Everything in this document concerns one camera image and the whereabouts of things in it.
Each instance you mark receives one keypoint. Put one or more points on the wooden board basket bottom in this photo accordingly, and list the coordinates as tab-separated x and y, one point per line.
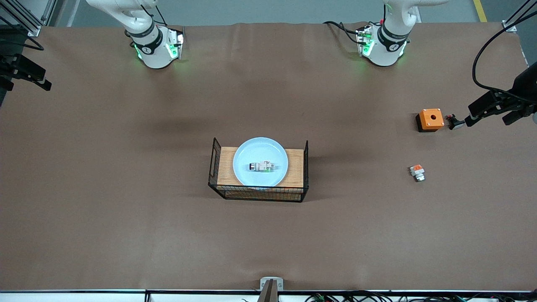
295	167

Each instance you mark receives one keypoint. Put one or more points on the brown camera pole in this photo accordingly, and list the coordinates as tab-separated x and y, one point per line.
268	293

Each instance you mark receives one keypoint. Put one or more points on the brown table cover sheet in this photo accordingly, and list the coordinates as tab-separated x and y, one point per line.
126	188

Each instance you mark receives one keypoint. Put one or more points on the small orange white contact block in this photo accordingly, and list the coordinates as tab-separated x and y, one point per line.
417	172

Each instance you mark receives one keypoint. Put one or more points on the white push button switch assembly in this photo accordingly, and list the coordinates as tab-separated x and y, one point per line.
263	166

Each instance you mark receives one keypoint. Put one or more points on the orange button enclosure box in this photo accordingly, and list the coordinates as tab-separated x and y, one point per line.
431	119

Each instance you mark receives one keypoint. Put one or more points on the grey metal camera bracket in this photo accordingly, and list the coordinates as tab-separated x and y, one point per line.
279	283

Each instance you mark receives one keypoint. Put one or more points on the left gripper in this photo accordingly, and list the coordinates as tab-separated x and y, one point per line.
521	95

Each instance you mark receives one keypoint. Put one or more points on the white table edge rail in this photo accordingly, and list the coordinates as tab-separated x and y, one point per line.
84	297

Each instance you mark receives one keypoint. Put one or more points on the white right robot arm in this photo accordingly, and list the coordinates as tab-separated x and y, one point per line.
153	50

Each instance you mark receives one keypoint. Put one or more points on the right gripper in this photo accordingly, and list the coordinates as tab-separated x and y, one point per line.
9	69

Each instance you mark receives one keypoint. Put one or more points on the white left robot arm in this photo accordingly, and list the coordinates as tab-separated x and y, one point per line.
384	50

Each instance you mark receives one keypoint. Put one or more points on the black button head part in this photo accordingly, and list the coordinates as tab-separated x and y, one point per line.
455	123

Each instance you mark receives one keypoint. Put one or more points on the light blue round plate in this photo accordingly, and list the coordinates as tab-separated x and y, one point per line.
260	151

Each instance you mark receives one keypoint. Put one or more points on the aluminium frame post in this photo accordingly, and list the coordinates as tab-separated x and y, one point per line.
33	16
518	19

